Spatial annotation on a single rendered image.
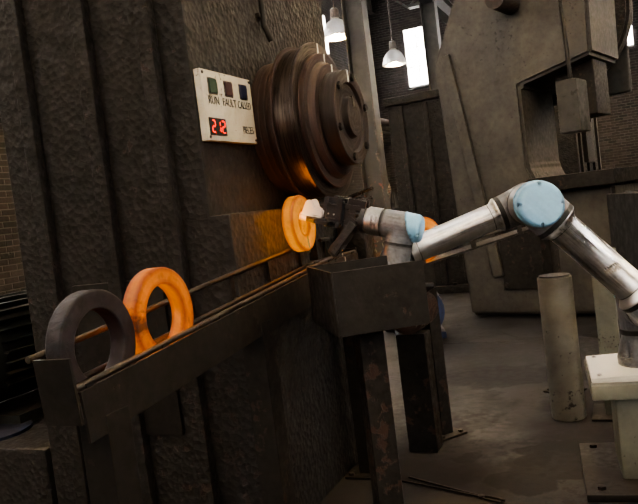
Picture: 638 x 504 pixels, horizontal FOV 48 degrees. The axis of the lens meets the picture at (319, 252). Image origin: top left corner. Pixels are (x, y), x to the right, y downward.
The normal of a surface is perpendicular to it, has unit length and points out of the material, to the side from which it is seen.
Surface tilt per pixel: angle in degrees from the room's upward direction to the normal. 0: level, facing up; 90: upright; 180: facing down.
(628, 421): 90
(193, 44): 90
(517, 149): 90
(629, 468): 90
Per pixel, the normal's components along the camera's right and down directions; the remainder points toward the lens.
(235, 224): 0.91, -0.09
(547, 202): -0.17, -0.02
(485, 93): -0.60, 0.12
